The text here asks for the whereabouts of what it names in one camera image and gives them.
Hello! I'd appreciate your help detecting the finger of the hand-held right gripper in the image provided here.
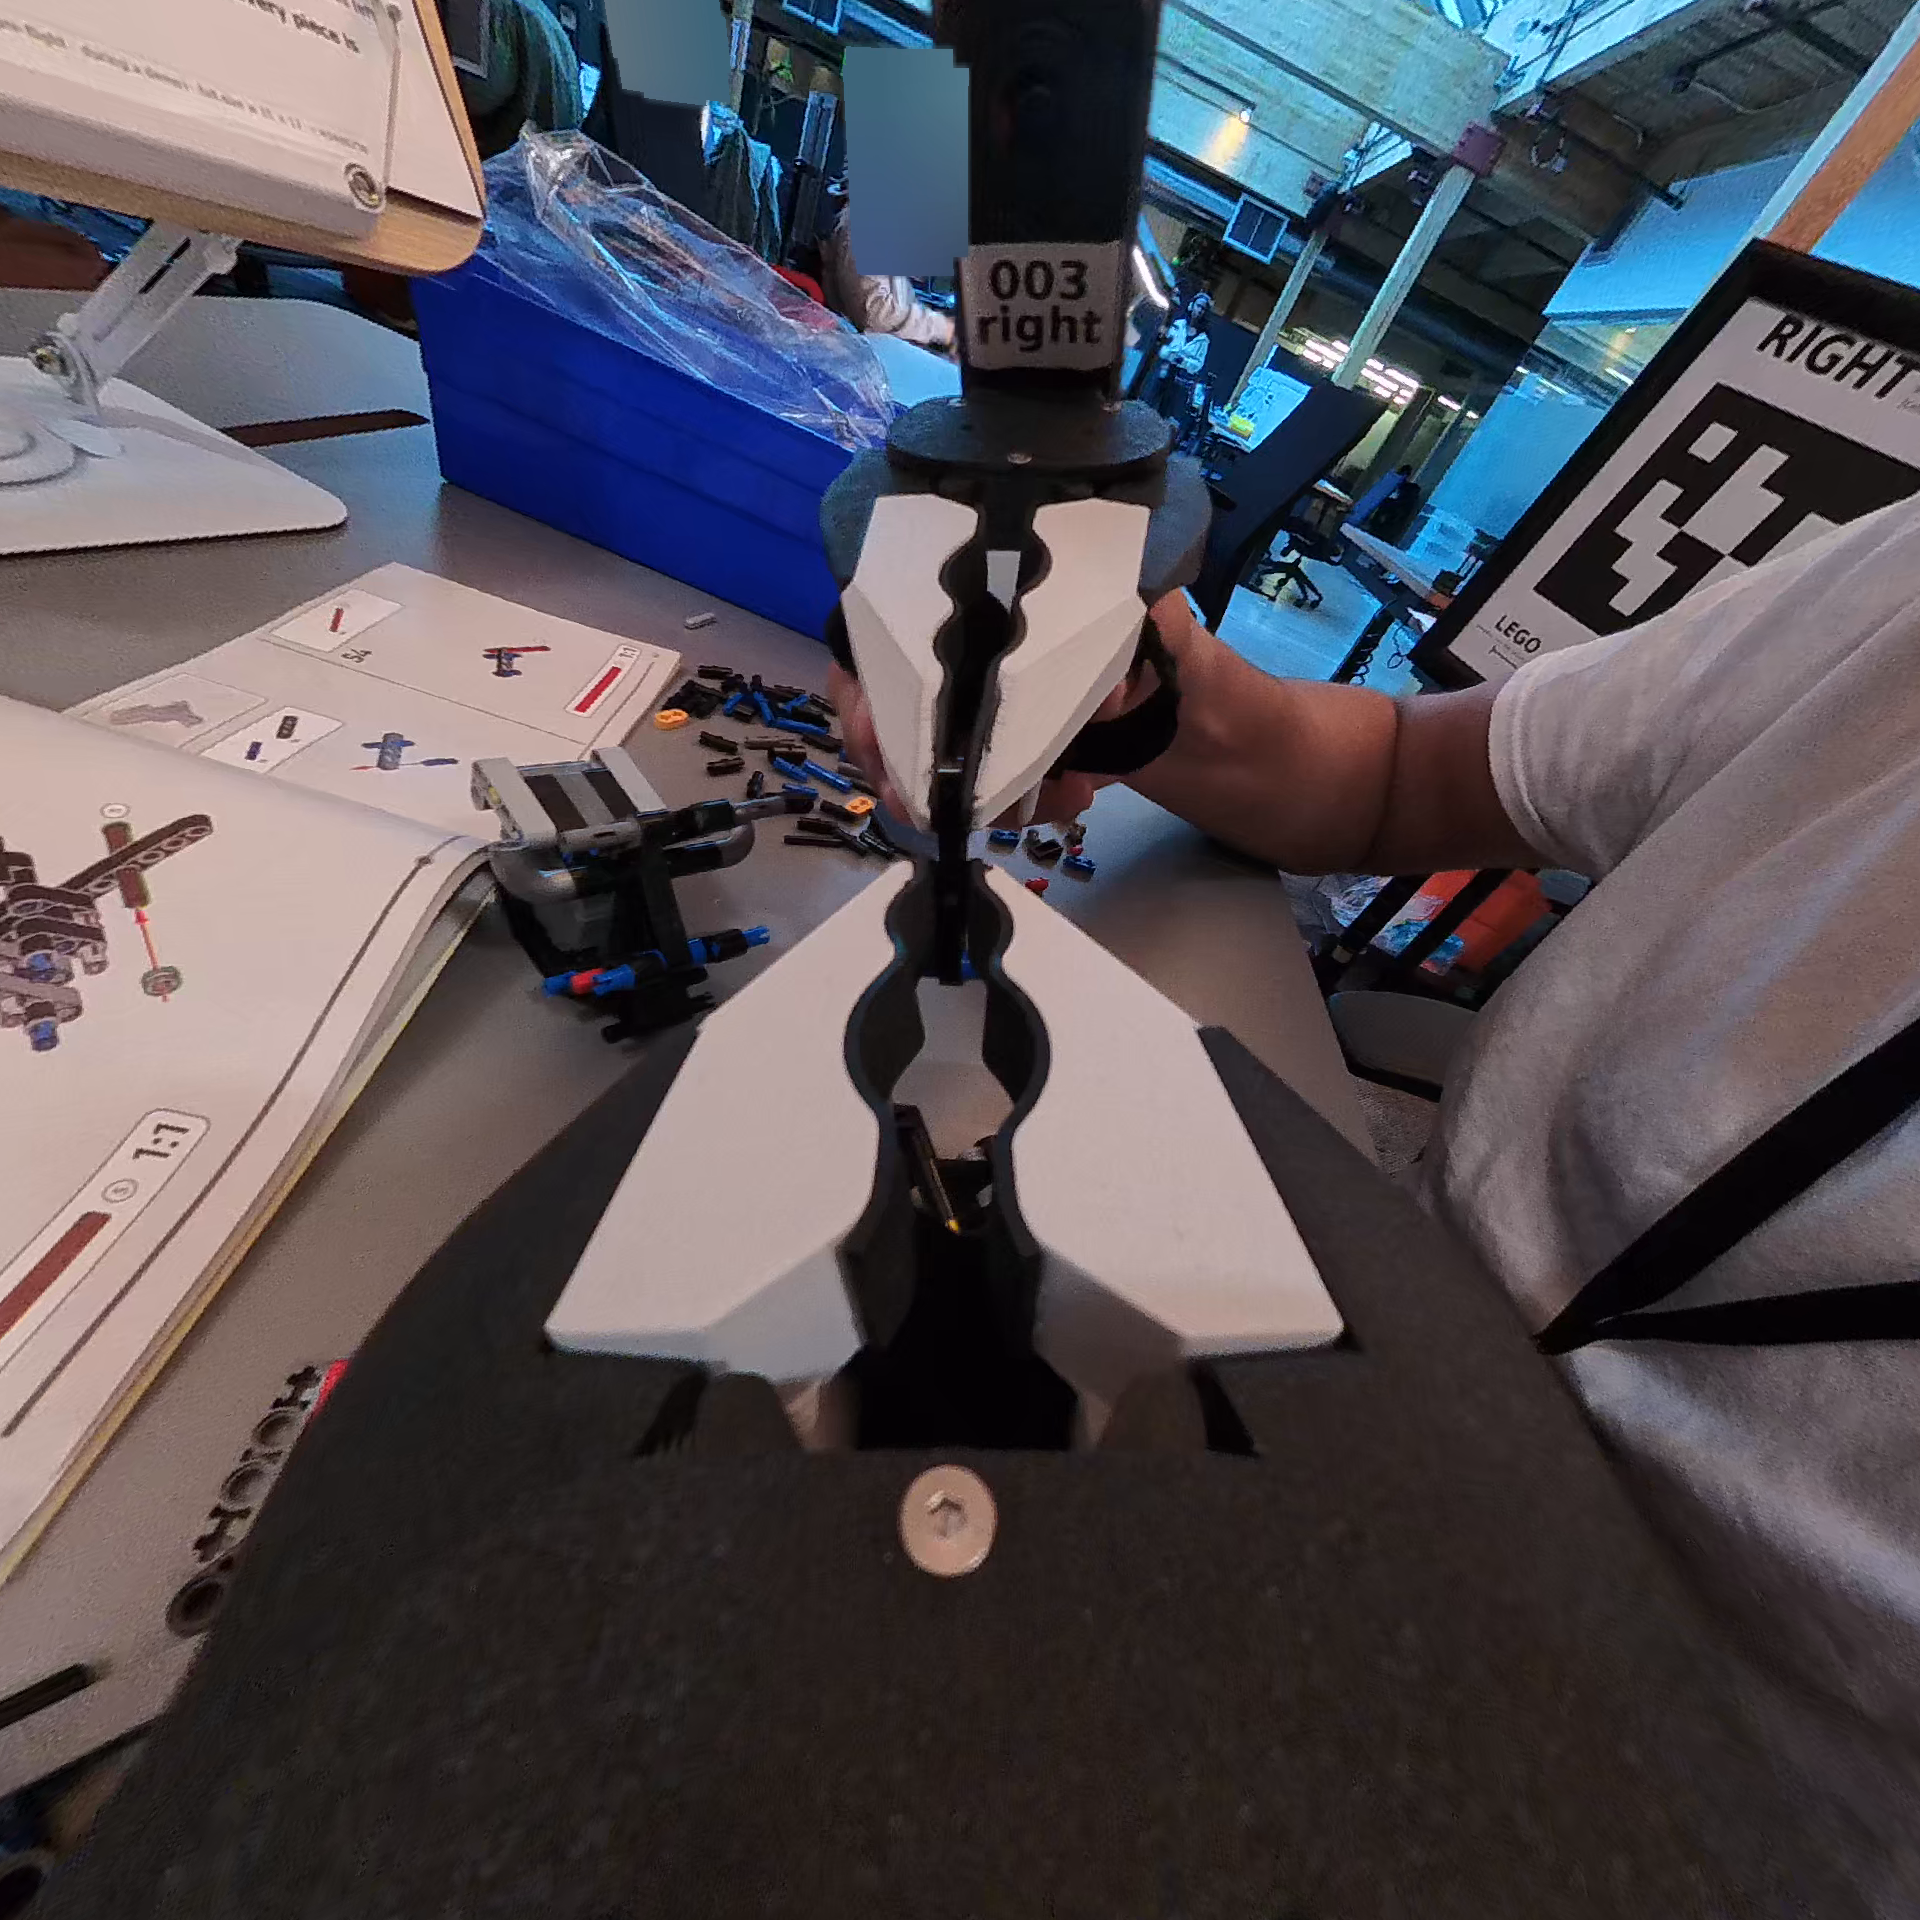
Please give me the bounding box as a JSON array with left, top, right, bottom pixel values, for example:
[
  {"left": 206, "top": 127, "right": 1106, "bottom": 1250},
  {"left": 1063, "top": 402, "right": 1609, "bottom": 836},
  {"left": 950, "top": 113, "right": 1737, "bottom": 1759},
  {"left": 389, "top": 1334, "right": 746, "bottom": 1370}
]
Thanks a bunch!
[
  {"left": 837, "top": 494, "right": 980, "bottom": 822},
  {"left": 974, "top": 500, "right": 1157, "bottom": 830}
]

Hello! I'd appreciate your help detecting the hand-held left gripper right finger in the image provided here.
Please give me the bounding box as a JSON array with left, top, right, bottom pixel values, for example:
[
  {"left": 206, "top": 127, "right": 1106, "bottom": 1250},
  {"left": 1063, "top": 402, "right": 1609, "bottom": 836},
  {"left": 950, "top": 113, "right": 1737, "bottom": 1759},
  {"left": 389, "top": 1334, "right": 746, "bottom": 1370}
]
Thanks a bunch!
[{"left": 959, "top": 863, "right": 1342, "bottom": 1443}]

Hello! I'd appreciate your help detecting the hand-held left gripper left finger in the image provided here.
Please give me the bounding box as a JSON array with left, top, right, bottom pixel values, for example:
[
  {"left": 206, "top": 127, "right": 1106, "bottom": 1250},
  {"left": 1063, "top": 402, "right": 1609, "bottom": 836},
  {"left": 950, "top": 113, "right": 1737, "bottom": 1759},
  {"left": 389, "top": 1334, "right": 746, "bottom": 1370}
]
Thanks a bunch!
[{"left": 542, "top": 857, "right": 940, "bottom": 1387}]

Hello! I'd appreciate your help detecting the pile of small lego pins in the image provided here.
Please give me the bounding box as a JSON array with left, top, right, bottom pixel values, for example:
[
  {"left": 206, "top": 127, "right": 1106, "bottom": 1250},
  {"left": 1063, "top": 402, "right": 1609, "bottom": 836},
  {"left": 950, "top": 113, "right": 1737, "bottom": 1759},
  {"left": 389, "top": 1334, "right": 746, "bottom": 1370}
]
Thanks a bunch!
[{"left": 660, "top": 666, "right": 1103, "bottom": 902}]

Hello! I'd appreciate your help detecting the grey motor lego assembly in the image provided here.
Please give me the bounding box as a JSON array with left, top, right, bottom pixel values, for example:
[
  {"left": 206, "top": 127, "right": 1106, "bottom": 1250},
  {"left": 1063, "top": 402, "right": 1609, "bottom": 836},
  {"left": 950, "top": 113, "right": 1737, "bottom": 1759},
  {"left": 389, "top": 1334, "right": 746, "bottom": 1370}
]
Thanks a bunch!
[{"left": 472, "top": 746, "right": 773, "bottom": 1043}]

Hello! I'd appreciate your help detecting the lego instruction booklet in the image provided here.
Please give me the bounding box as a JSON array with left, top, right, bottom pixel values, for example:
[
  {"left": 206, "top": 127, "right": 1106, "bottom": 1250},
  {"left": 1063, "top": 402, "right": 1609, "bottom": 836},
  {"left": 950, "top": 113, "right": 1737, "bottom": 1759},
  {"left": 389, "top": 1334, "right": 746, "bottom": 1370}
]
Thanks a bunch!
[{"left": 0, "top": 562, "right": 683, "bottom": 1582}]

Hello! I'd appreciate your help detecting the black lego liftarm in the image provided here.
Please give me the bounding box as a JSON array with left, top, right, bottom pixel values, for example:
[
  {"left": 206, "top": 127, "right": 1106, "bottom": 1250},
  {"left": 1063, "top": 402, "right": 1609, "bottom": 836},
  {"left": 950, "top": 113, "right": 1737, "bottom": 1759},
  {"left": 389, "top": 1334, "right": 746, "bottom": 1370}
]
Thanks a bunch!
[{"left": 162, "top": 1353, "right": 357, "bottom": 1640}]

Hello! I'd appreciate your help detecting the person's right hand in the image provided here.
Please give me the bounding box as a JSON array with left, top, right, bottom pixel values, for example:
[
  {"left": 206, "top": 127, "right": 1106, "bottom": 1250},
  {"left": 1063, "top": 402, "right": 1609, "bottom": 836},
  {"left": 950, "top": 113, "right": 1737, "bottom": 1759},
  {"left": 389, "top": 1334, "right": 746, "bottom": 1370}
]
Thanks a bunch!
[{"left": 1032, "top": 596, "right": 1320, "bottom": 870}]

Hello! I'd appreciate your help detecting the blue plastic storage bin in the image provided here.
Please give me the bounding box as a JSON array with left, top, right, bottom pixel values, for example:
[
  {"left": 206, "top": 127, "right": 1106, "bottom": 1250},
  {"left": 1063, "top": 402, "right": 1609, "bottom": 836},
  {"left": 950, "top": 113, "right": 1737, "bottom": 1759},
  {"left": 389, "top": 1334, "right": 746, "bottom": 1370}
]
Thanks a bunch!
[{"left": 412, "top": 246, "right": 902, "bottom": 642}]

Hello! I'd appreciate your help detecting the clear plastic bag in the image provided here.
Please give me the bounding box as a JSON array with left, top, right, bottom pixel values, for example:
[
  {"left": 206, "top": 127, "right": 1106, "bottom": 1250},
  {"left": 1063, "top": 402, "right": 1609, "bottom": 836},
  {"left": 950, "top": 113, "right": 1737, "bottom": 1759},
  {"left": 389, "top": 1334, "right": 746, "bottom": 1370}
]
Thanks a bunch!
[{"left": 479, "top": 124, "right": 902, "bottom": 450}]

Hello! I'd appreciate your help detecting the instruction sheet on stand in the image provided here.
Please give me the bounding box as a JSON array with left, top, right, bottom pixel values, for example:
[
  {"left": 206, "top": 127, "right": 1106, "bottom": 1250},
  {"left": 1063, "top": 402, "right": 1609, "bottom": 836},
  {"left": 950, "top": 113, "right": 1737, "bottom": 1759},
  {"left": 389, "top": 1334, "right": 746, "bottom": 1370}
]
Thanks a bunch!
[{"left": 0, "top": 0, "right": 489, "bottom": 283}]

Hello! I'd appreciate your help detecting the black framed marker sign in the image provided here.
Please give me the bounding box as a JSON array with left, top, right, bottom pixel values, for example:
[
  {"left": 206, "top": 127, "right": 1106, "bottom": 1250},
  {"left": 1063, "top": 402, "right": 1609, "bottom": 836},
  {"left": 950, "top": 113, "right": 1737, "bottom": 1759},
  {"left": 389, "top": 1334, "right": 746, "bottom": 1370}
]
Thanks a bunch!
[{"left": 1409, "top": 240, "right": 1920, "bottom": 693}]

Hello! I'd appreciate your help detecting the green jacket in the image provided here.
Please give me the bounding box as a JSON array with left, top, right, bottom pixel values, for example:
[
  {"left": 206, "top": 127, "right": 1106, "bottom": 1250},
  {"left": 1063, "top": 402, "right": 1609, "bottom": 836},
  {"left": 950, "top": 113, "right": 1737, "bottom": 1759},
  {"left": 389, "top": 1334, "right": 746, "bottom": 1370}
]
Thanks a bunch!
[{"left": 449, "top": 0, "right": 592, "bottom": 150}]

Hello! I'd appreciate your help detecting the person's white t-shirt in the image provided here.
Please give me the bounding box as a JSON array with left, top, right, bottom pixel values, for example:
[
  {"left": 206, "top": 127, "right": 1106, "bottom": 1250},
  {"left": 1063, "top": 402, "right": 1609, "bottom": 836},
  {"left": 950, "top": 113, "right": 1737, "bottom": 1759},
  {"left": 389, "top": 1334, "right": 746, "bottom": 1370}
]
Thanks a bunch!
[{"left": 1416, "top": 494, "right": 1920, "bottom": 1920}]

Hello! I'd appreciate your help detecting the black lanyard strap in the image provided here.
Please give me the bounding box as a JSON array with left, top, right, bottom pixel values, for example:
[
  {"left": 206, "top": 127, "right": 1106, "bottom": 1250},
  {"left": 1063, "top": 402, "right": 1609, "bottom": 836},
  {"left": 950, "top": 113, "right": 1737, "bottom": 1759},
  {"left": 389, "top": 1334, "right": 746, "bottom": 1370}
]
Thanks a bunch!
[{"left": 1533, "top": 1020, "right": 1920, "bottom": 1356}]

